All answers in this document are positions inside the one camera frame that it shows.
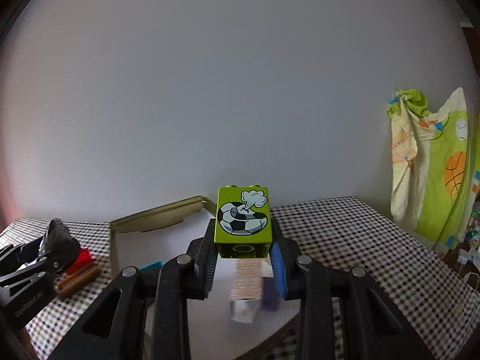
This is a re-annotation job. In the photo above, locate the white box with red stamp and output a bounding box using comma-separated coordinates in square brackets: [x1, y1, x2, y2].
[230, 259, 264, 324]

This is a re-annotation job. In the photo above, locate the green brick with ball print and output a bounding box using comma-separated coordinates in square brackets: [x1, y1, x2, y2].
[217, 183, 273, 260]

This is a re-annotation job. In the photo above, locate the purple block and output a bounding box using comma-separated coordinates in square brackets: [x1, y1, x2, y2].
[262, 276, 283, 311]

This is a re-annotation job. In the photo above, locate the brown wooden comb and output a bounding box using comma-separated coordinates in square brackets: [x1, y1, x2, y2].
[54, 266, 101, 300]

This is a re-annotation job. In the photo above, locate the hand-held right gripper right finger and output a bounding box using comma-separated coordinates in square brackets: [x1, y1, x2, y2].
[268, 219, 428, 360]

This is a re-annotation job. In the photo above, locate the checkered tablecloth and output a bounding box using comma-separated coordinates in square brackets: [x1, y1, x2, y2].
[0, 195, 480, 360]

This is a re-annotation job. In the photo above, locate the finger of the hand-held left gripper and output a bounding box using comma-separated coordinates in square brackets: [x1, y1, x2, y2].
[0, 245, 16, 271]
[15, 238, 62, 275]

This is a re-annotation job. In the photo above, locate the red toy brick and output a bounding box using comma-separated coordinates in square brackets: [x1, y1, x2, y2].
[64, 247, 93, 275]

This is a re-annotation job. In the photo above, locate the brown wooden wardrobe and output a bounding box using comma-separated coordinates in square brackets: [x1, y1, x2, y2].
[461, 19, 480, 128]

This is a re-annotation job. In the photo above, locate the gold tin box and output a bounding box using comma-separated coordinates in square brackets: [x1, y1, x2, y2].
[110, 196, 301, 360]

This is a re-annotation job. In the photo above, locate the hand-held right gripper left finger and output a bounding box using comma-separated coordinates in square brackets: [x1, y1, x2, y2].
[49, 229, 219, 360]

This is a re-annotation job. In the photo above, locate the pile of clutter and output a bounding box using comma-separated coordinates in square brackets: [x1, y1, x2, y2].
[455, 195, 480, 289]

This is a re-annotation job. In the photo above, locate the green and yellow printed cloth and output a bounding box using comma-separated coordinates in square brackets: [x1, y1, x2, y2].
[386, 87, 480, 260]

